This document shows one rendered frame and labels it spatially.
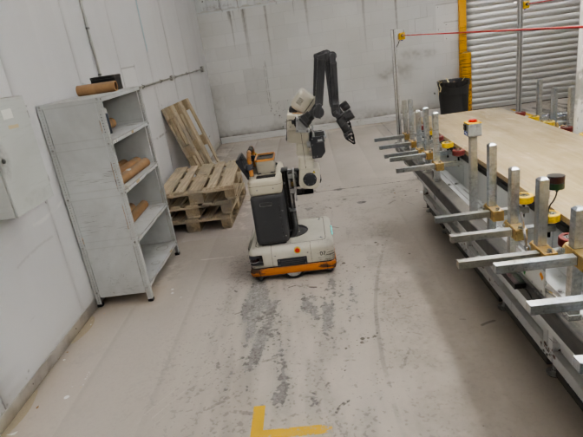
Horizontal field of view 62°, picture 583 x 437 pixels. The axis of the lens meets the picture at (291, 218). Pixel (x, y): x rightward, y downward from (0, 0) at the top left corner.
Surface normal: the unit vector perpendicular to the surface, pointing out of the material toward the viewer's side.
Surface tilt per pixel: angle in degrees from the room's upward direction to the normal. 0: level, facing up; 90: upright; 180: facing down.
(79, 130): 90
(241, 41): 90
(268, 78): 90
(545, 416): 0
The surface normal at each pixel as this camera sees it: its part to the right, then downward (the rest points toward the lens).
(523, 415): -0.14, -0.93
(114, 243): -0.01, 0.34
